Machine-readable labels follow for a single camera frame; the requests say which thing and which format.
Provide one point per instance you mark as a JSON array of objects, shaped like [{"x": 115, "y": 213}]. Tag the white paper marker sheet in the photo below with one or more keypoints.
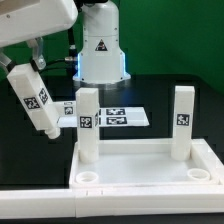
[{"x": 123, "y": 117}]

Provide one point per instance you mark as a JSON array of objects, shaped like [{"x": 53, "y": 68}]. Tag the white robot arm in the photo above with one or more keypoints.
[{"x": 99, "y": 62}]

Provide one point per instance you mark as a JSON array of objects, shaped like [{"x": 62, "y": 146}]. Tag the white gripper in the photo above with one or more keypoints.
[{"x": 22, "y": 20}]

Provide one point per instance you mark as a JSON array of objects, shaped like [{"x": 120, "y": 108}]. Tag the white desk top tray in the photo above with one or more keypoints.
[{"x": 144, "y": 163}]

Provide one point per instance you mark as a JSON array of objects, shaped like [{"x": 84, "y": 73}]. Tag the white L-shaped fence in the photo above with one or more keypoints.
[{"x": 24, "y": 204}]

